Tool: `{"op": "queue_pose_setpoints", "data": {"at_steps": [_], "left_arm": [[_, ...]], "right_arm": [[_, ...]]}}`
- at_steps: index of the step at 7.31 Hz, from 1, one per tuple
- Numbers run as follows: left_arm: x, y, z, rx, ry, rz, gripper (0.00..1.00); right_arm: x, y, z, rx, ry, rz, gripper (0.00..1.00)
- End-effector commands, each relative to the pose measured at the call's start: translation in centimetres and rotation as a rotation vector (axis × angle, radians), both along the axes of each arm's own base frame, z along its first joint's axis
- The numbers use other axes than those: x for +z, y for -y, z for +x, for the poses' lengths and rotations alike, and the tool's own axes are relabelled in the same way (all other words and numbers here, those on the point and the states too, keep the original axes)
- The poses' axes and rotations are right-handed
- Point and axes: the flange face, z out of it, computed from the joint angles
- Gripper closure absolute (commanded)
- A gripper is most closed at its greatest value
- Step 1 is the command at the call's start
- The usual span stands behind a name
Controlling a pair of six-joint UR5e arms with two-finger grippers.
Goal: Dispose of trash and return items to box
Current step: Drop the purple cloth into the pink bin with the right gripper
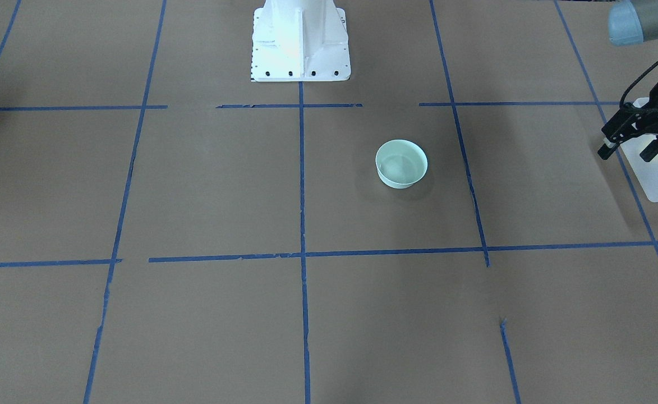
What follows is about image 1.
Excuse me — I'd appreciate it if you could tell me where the mint green bowl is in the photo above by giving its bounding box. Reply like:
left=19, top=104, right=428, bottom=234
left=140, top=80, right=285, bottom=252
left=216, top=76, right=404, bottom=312
left=375, top=140, right=429, bottom=189

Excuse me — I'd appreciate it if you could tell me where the clear plastic storage box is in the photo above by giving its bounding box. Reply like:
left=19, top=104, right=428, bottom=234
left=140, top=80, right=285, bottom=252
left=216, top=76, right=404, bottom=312
left=612, top=97, right=658, bottom=203

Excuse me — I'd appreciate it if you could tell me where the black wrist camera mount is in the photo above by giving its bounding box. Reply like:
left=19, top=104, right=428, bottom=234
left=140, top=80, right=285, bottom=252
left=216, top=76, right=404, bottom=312
left=597, top=103, right=658, bottom=163

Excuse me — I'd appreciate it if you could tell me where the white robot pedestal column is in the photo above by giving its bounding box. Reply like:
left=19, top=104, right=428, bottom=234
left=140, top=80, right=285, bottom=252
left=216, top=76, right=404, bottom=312
left=250, top=1, right=352, bottom=82

